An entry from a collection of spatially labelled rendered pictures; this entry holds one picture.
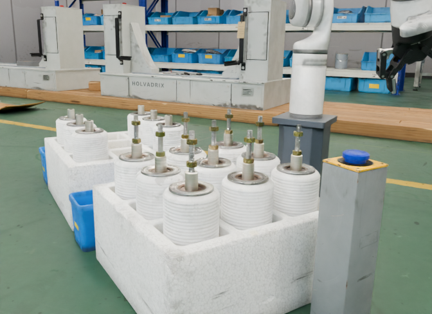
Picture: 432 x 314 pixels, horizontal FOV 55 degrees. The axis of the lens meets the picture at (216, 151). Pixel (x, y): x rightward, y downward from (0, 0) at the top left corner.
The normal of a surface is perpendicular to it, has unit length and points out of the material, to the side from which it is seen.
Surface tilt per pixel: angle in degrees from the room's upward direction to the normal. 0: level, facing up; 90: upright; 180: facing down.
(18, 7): 90
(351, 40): 90
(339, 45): 90
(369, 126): 90
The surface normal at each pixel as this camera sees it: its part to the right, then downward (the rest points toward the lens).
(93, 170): 0.50, 0.22
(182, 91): -0.48, 0.20
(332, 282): -0.84, 0.11
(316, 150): 0.28, 0.24
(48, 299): 0.02, -0.97
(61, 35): 0.88, 0.13
